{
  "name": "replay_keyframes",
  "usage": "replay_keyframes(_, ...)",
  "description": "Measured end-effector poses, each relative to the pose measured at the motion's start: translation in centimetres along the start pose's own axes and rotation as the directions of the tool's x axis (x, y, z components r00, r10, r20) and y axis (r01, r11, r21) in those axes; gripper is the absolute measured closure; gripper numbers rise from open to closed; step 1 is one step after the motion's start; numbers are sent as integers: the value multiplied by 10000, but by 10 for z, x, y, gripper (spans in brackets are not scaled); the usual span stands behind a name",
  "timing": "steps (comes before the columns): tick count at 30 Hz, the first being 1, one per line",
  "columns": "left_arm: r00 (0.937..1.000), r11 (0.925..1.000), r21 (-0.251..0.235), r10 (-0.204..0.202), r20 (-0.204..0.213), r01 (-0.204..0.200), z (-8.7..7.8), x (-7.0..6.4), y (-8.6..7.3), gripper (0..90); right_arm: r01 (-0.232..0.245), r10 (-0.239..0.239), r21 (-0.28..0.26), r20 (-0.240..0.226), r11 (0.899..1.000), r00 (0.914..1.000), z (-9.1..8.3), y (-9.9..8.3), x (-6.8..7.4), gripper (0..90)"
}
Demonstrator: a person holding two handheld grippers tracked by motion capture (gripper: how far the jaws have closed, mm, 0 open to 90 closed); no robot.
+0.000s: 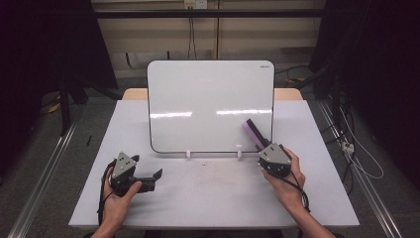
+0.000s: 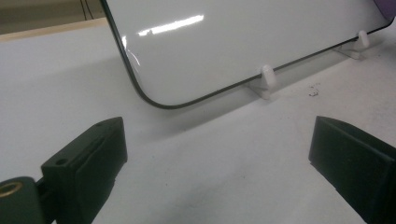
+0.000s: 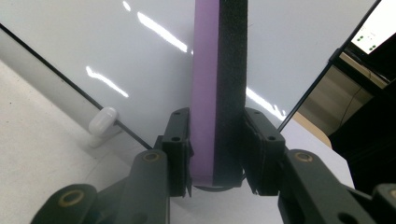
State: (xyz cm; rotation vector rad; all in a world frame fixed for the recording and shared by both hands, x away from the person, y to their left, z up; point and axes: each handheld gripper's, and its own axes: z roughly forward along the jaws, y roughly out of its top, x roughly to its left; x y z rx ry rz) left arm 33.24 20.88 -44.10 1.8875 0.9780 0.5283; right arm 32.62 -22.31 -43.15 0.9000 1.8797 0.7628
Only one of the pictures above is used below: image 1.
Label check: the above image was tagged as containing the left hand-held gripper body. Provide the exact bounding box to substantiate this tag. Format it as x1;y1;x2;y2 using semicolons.
108;151;157;197

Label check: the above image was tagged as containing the black horizontal frame bar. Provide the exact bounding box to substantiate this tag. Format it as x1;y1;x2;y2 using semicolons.
93;8;327;20

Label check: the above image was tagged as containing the wooden table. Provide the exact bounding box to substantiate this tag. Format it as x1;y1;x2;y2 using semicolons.
121;86;304;102

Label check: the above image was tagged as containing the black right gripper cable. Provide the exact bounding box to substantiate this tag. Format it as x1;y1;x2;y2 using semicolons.
278;171;312;213

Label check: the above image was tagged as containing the black curtain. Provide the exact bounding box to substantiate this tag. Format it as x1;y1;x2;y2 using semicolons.
0;0;119;173
308;0;420;179

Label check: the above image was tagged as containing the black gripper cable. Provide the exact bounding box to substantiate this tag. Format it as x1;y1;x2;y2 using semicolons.
96;160;117;226
278;171;312;213

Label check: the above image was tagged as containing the black stand leg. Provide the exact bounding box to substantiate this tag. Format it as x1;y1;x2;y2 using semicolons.
58;74;72;137

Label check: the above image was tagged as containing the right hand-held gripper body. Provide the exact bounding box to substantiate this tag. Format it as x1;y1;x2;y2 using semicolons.
257;142;293;179

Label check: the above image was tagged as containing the person's left hand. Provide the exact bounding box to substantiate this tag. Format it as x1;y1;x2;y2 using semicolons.
98;166;144;229

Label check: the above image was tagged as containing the white table cover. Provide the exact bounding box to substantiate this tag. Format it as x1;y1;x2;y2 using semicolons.
67;98;361;230

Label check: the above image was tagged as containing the aluminium floor rail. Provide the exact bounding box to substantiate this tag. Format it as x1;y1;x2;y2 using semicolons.
316;98;404;238
6;108;84;238

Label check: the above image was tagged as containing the white cable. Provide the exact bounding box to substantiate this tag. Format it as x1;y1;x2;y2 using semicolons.
340;107;386;180

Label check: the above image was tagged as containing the person's right hand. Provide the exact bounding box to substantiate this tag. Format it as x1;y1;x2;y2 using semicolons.
262;148;307;213

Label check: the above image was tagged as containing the white whiteboard with black rim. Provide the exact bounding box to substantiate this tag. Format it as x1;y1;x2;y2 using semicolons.
147;59;276;155

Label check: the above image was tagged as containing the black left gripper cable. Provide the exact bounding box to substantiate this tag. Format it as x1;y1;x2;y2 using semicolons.
96;160;117;226

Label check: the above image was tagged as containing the black hanging cable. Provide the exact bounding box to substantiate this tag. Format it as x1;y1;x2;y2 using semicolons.
187;9;198;60

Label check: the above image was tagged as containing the white wall socket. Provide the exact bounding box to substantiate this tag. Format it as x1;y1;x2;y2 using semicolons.
183;0;209;10

